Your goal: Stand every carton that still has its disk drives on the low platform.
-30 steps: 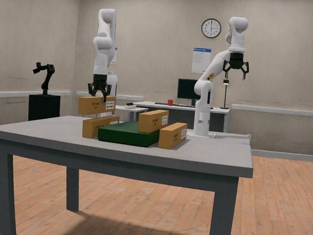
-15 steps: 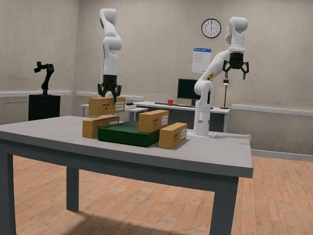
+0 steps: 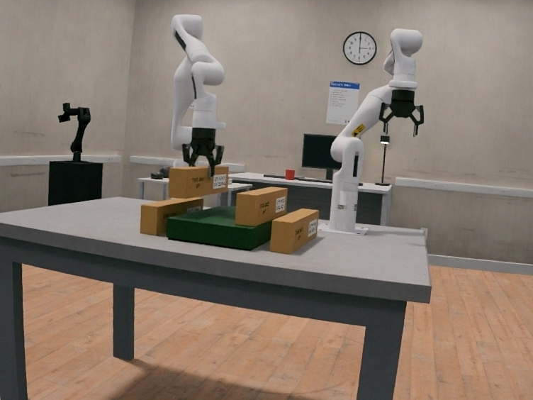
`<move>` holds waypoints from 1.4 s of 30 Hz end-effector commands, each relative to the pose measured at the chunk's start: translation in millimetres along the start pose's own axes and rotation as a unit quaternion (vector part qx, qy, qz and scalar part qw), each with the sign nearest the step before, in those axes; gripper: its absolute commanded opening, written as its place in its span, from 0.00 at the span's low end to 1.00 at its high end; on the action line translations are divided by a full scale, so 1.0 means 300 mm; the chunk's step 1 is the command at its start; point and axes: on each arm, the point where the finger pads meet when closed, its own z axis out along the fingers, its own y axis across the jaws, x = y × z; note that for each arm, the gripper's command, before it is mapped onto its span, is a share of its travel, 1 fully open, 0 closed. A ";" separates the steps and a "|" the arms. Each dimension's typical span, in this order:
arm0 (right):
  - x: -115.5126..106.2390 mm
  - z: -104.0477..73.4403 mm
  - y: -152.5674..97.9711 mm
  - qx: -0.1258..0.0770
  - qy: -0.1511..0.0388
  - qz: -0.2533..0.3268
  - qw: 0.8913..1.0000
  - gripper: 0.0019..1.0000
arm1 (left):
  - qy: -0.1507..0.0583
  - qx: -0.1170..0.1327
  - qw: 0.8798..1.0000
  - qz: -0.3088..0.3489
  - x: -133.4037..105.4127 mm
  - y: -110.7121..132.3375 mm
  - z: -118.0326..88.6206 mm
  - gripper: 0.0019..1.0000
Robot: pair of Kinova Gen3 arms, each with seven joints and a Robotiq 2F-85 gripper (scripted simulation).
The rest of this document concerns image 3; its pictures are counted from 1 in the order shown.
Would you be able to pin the tan cardboard carton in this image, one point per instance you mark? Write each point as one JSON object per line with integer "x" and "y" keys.
{"x": 191, "y": 182}
{"x": 294, "y": 230}
{"x": 259, "y": 206}
{"x": 153, "y": 216}

